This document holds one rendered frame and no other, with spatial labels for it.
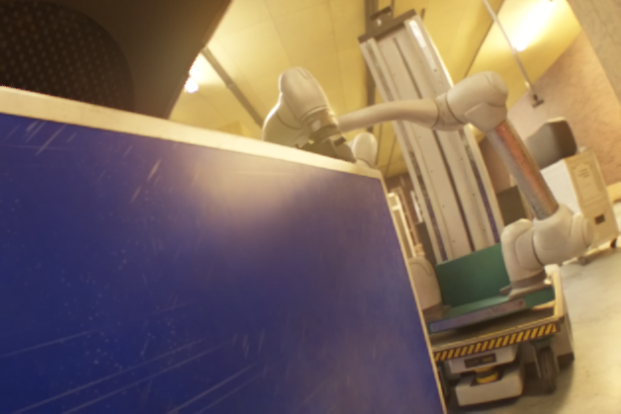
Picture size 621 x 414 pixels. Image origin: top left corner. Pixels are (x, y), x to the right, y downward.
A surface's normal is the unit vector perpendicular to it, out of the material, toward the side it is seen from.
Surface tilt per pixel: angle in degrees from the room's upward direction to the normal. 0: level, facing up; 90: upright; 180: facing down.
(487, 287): 90
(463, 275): 90
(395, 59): 90
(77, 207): 90
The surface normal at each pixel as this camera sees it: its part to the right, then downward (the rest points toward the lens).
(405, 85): -0.58, 0.00
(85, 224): 0.83, -0.34
